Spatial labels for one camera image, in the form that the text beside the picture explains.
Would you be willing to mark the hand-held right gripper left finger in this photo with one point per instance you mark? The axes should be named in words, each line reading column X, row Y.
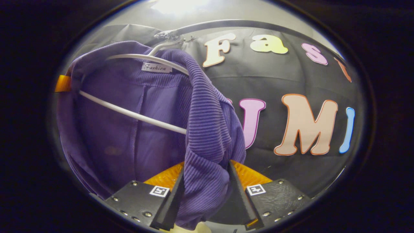
column 168, row 210

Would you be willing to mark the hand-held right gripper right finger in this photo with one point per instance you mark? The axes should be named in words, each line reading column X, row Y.
column 247, row 210

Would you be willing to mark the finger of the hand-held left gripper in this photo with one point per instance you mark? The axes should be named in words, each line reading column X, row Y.
column 63, row 83

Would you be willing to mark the white plastic clothes hanger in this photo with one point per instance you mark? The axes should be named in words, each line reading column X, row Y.
column 136, row 115

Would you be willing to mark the purple ribbed garment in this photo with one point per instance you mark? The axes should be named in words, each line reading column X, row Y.
column 210, row 129

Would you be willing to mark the black metal clothes rack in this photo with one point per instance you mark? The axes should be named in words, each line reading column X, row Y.
column 242, row 22

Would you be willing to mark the black backdrop cloth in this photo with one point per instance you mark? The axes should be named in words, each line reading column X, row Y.
column 284, row 74

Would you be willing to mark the ceiling light panel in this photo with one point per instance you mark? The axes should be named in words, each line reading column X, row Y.
column 181, row 5

